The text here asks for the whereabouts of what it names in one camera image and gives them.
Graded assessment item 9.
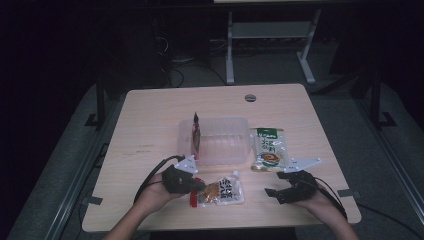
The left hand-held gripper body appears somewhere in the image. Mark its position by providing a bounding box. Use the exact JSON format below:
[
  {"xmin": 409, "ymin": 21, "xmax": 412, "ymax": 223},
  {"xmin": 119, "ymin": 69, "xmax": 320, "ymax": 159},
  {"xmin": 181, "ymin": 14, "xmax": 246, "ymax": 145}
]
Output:
[{"xmin": 162, "ymin": 154, "xmax": 201, "ymax": 195}]

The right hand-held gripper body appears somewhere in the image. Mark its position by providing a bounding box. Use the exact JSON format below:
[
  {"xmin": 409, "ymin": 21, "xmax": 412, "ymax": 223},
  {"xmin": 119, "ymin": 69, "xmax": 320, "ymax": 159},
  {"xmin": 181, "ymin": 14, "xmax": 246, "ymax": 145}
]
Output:
[{"xmin": 276, "ymin": 157, "xmax": 323, "ymax": 205}]

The white green sauce packet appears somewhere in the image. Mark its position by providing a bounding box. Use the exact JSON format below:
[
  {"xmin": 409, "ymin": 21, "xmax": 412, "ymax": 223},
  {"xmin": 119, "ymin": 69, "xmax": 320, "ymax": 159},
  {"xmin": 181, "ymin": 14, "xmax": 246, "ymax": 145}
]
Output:
[{"xmin": 250, "ymin": 127, "xmax": 290, "ymax": 173}]

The black red sauce packet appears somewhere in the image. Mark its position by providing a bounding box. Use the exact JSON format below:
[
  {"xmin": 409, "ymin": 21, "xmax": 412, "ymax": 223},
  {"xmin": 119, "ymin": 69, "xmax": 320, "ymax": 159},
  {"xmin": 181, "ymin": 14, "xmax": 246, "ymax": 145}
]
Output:
[{"xmin": 190, "ymin": 112, "xmax": 202, "ymax": 161}]

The clear plastic container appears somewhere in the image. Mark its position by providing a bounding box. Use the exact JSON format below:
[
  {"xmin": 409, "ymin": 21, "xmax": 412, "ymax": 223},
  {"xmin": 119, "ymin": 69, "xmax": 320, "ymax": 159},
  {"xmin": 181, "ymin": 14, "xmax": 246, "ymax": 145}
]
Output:
[{"xmin": 177, "ymin": 116, "xmax": 253, "ymax": 167}]

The person's right hand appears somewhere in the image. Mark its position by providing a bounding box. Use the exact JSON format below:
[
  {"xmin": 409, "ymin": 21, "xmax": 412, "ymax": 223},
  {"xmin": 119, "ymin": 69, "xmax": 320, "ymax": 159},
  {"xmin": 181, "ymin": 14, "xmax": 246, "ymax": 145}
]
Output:
[{"xmin": 293, "ymin": 188, "xmax": 338, "ymax": 222}]

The person's left hand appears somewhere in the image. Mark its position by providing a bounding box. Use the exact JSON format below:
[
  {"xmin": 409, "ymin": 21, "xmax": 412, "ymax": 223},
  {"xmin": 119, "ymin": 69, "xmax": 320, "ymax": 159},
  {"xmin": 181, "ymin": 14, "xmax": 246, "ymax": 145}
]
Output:
[{"xmin": 134, "ymin": 172, "xmax": 188, "ymax": 215}]

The grey tape strip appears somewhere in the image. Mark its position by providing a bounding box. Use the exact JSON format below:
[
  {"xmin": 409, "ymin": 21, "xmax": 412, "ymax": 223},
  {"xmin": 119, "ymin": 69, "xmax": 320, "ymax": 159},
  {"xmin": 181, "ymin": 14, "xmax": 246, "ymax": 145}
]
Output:
[
  {"xmin": 81, "ymin": 195, "xmax": 104, "ymax": 206},
  {"xmin": 337, "ymin": 188, "xmax": 362, "ymax": 199}
]

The black metal stand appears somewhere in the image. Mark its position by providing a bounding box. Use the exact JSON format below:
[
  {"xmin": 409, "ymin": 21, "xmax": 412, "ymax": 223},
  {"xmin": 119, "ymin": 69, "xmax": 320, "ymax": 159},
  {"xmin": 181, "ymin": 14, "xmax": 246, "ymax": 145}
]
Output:
[
  {"xmin": 84, "ymin": 81, "xmax": 108, "ymax": 130},
  {"xmin": 369, "ymin": 66, "xmax": 398, "ymax": 130}
]

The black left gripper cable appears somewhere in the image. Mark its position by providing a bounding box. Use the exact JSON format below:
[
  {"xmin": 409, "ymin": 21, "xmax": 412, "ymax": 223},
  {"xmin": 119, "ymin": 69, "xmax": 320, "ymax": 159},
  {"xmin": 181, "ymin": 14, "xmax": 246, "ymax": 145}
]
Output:
[{"xmin": 132, "ymin": 154, "xmax": 186, "ymax": 205}]

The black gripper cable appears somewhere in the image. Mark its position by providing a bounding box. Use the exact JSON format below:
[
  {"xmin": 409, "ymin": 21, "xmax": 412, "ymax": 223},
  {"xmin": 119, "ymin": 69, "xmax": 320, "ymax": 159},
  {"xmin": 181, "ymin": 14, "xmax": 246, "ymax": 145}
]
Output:
[
  {"xmin": 132, "ymin": 154, "xmax": 186, "ymax": 205},
  {"xmin": 311, "ymin": 176, "xmax": 349, "ymax": 222}
]

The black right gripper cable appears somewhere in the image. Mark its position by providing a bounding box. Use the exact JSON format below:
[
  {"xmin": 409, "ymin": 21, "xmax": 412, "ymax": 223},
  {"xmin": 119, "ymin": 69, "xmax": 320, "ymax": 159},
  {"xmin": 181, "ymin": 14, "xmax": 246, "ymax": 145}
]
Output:
[{"xmin": 311, "ymin": 176, "xmax": 349, "ymax": 222}]

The black floor cable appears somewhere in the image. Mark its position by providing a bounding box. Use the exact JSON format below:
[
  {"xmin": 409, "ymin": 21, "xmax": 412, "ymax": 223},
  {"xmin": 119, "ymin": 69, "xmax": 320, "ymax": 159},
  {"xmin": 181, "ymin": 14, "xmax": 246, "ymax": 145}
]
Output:
[{"xmin": 358, "ymin": 202, "xmax": 424, "ymax": 240}]

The tangle of background cables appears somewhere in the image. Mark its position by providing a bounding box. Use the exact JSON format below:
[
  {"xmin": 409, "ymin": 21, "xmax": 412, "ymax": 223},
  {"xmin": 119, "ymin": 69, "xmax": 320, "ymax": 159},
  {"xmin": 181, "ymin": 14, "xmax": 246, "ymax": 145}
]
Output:
[{"xmin": 151, "ymin": 18, "xmax": 228, "ymax": 88}]

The white metal desk frame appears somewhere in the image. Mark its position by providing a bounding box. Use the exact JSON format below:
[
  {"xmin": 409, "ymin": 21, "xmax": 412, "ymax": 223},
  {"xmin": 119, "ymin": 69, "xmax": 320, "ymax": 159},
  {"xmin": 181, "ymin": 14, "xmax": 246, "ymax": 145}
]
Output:
[{"xmin": 225, "ymin": 8, "xmax": 323, "ymax": 86}]

